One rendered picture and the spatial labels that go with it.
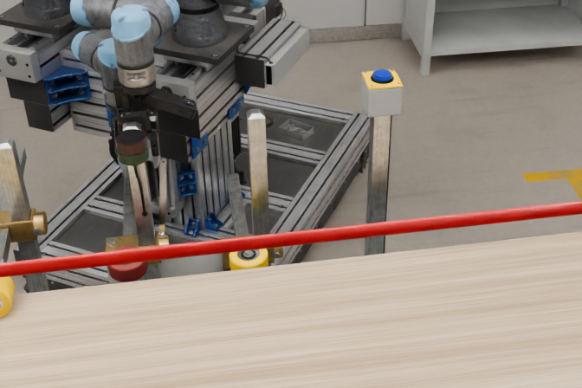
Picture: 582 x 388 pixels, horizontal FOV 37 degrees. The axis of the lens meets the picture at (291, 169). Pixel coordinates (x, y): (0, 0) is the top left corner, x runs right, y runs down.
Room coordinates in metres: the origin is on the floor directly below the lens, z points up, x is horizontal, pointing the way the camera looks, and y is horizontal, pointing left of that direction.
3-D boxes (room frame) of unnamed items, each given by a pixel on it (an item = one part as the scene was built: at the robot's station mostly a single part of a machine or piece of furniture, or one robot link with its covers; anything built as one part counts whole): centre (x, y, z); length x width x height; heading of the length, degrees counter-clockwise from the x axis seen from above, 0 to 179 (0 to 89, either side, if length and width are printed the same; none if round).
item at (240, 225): (1.58, 0.12, 0.81); 0.44 x 0.03 x 0.04; 8
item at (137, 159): (1.43, 0.31, 1.13); 0.06 x 0.06 x 0.02
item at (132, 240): (1.47, 0.34, 0.85); 0.14 x 0.06 x 0.05; 98
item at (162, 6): (1.66, 0.29, 1.32); 0.11 x 0.11 x 0.08; 71
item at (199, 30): (2.15, 0.24, 1.09); 0.15 x 0.15 x 0.10
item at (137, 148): (1.43, 0.31, 1.15); 0.06 x 0.06 x 0.02
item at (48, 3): (2.35, 0.69, 1.09); 0.15 x 0.15 x 0.10
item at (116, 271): (1.38, 0.34, 0.85); 0.08 x 0.08 x 0.11
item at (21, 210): (1.44, 0.56, 0.92); 0.04 x 0.04 x 0.48; 8
